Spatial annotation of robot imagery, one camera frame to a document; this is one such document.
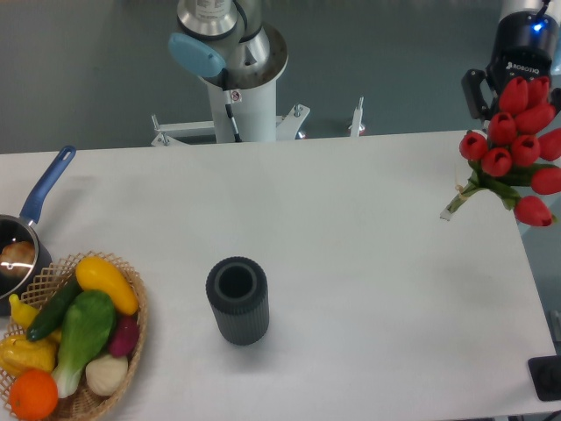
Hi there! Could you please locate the blue handled saucepan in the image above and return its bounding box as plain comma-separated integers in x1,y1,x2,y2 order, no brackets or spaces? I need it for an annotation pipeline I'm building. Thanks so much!
1,146,76,317

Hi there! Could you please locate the green cucumber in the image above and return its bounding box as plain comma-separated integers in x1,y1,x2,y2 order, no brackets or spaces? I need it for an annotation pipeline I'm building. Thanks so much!
26,277,82,342

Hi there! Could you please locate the black cable on pedestal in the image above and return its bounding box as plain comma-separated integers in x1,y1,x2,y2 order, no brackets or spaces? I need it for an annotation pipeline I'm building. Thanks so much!
219,68,244,144

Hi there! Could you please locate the red tulip bouquet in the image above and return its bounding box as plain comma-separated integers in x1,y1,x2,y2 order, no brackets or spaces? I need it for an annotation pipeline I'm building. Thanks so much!
440,75,560,227

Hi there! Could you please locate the green bok choy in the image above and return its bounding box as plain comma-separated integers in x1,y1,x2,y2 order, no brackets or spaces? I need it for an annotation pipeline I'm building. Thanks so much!
52,290,117,399

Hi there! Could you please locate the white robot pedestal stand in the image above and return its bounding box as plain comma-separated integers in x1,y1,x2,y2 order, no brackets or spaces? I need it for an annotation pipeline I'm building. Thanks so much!
150,78,367,147

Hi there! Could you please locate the purple red radish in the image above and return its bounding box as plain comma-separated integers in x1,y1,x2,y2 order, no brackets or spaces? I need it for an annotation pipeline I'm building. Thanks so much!
107,316,139,358

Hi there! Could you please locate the orange fruit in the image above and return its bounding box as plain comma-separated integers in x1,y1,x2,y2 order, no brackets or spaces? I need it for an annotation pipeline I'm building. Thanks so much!
8,369,59,420

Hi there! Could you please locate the dark grey ribbed vase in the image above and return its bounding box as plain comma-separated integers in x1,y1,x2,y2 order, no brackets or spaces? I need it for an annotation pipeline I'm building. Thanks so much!
205,256,269,346

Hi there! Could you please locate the white garlic bulb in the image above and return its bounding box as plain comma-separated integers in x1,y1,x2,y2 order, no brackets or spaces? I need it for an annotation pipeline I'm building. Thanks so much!
85,353,129,396

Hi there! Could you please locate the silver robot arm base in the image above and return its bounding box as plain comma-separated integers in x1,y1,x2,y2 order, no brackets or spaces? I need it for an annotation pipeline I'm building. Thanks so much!
168,1,288,89

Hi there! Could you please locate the yellow squash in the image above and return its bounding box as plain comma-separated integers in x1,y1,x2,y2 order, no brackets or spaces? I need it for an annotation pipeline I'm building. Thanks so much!
75,256,139,316

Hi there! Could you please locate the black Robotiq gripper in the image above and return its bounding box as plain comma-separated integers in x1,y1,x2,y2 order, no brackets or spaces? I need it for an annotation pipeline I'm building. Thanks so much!
461,11,558,120

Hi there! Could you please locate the black device at table edge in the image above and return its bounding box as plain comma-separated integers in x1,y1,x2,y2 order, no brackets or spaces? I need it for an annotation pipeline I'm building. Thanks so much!
528,355,561,402

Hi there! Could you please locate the yellow banana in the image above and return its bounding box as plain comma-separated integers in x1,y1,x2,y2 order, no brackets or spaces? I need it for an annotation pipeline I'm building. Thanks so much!
9,294,39,329

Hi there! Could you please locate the browned bread patty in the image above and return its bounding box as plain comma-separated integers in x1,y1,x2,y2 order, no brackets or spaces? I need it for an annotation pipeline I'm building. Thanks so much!
1,241,35,280

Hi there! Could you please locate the yellow bell pepper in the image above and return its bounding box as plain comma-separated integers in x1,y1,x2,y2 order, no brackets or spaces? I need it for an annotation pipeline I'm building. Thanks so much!
1,334,58,377

